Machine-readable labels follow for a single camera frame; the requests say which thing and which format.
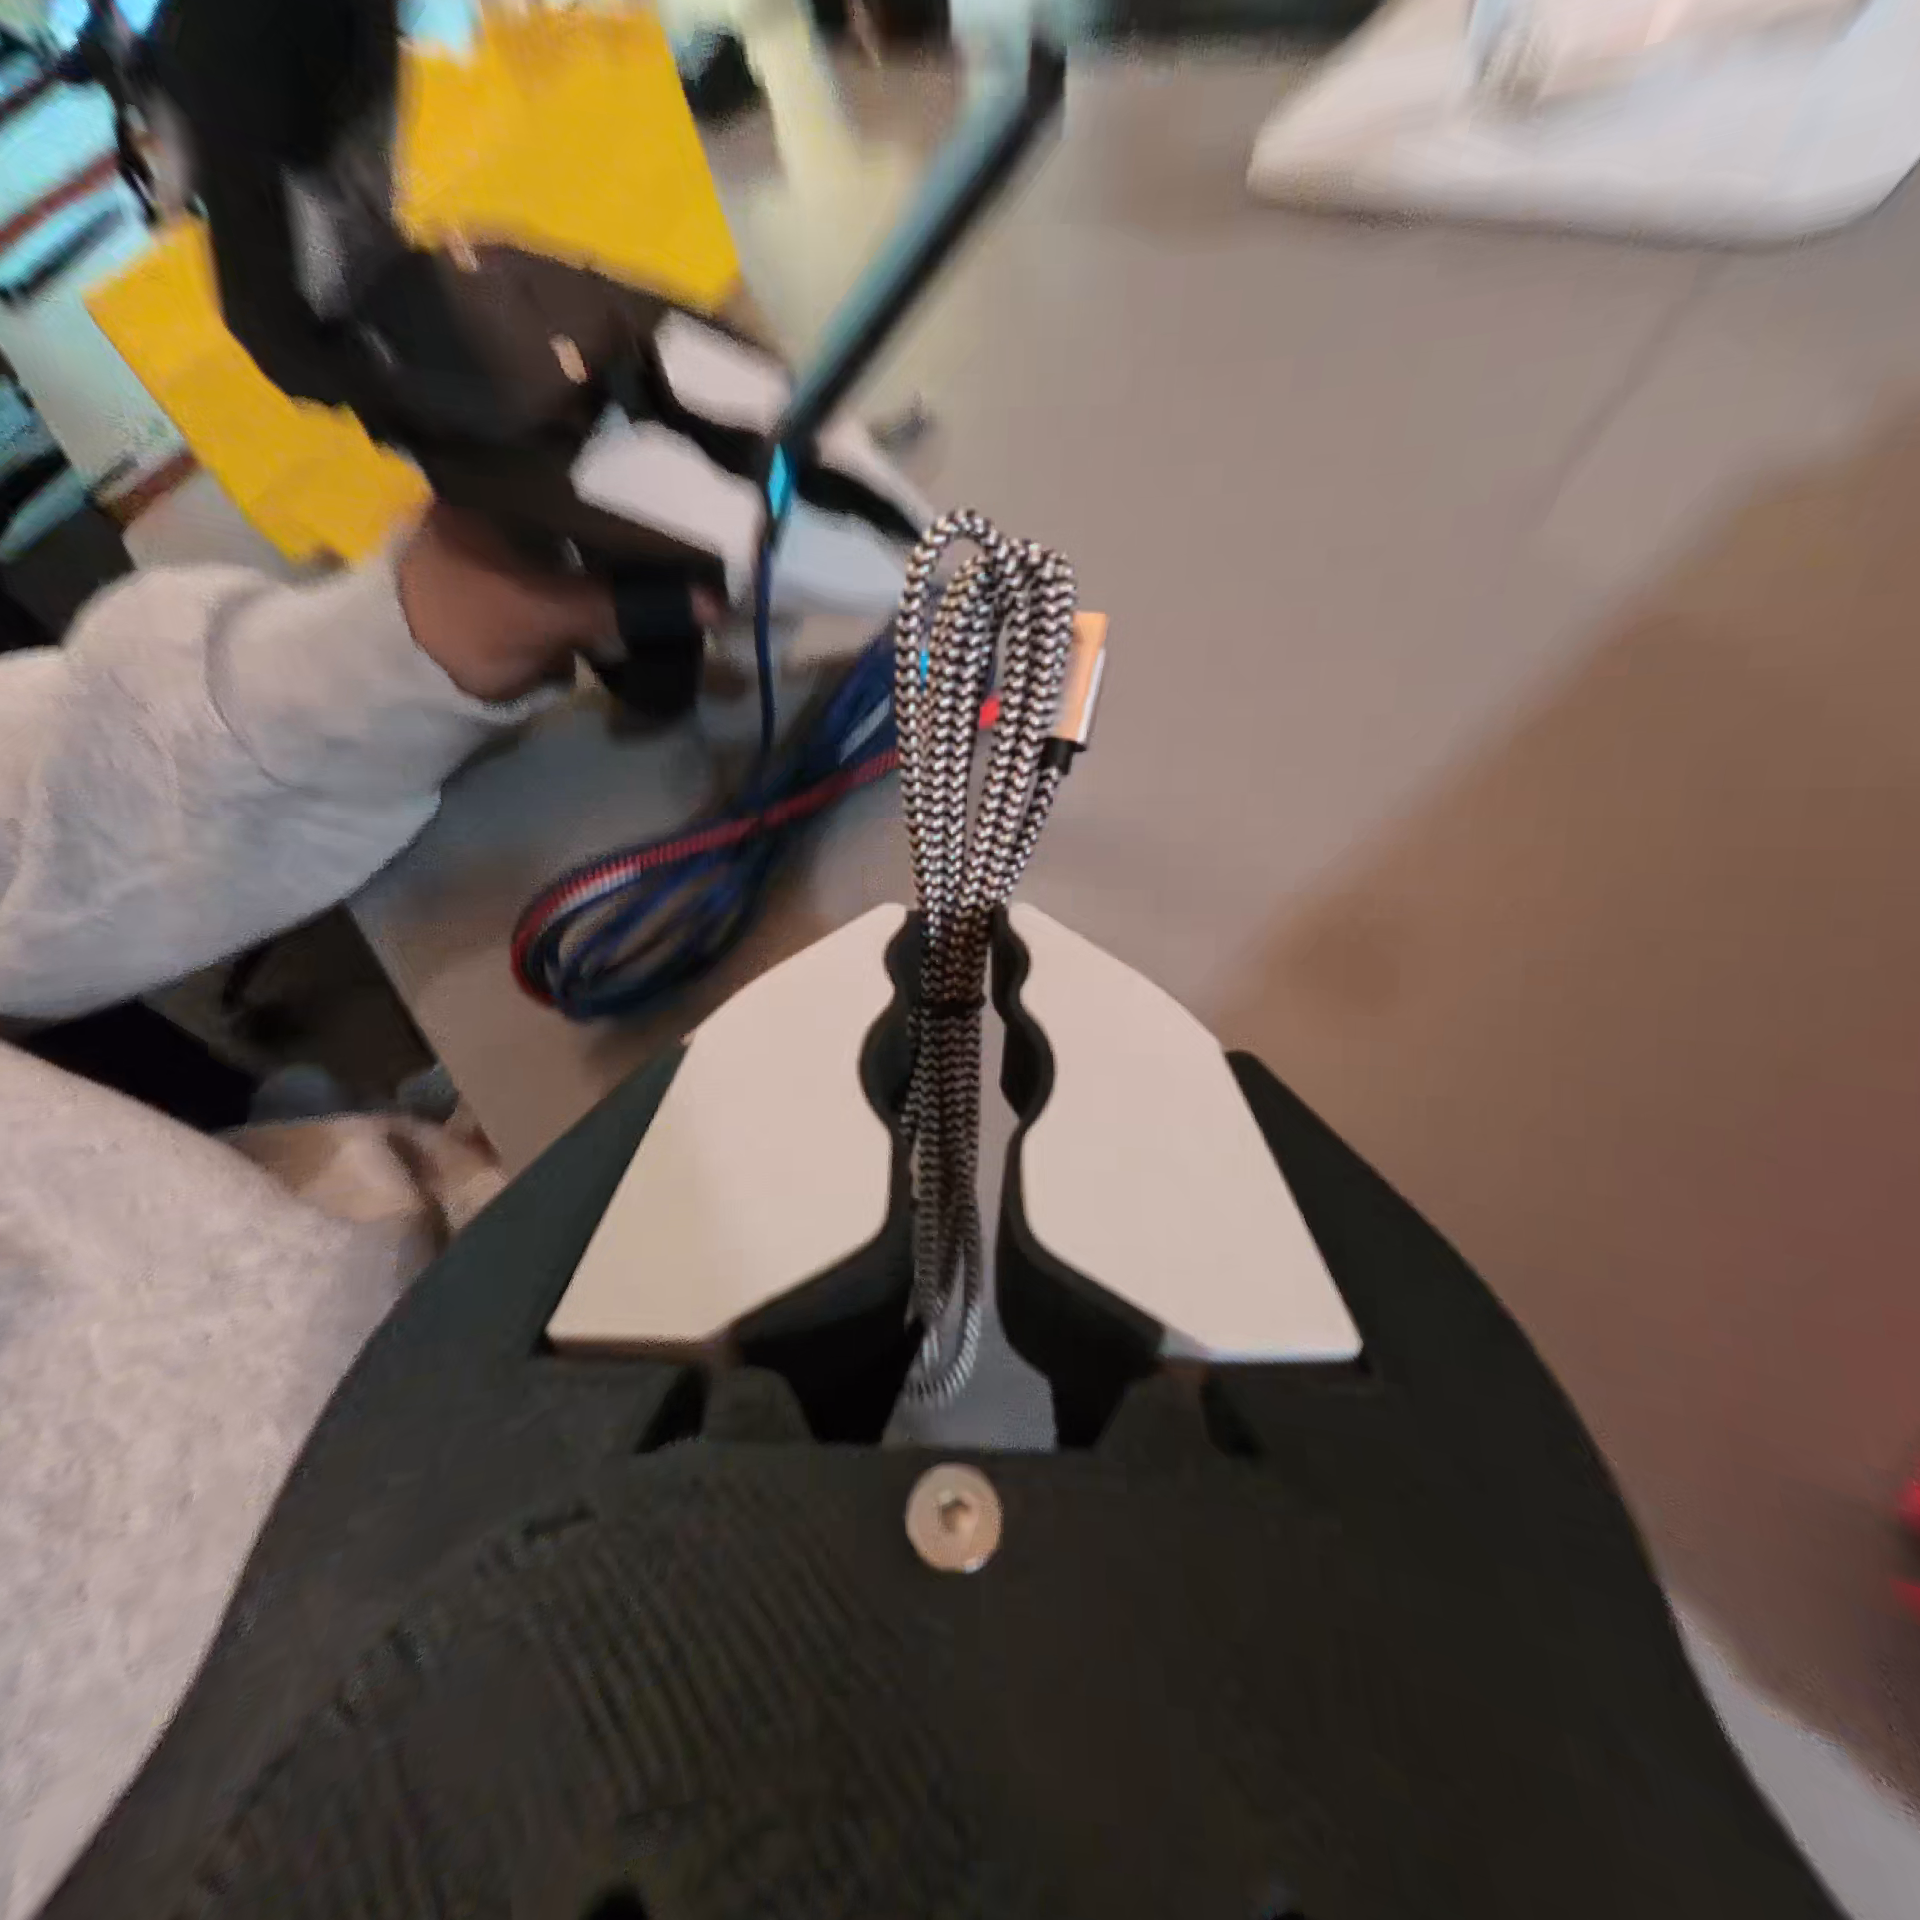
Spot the yellow plastic bin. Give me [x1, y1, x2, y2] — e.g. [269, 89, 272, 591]
[82, 0, 744, 566]

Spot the person's left hand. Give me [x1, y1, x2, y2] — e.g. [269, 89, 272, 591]
[397, 507, 633, 704]

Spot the person's left forearm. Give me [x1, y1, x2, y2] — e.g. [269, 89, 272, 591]
[0, 559, 565, 1022]

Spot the white laptop stand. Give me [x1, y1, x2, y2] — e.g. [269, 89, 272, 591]
[1247, 0, 1920, 250]

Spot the blue braided cable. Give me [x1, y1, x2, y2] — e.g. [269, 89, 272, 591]
[516, 448, 921, 1026]

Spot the grey desk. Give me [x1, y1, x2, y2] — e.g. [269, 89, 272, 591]
[128, 47, 1920, 1818]

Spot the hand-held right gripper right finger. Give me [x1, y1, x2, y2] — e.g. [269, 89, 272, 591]
[998, 905, 1364, 1366]

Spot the black-white braided cable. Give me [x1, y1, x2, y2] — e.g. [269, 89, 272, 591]
[892, 507, 1116, 1403]

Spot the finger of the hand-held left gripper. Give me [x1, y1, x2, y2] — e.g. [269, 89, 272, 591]
[651, 316, 800, 448]
[575, 418, 786, 591]

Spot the red braided cable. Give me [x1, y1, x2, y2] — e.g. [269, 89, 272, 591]
[509, 750, 901, 1001]

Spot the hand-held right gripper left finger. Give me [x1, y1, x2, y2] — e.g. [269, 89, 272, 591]
[549, 905, 919, 1344]

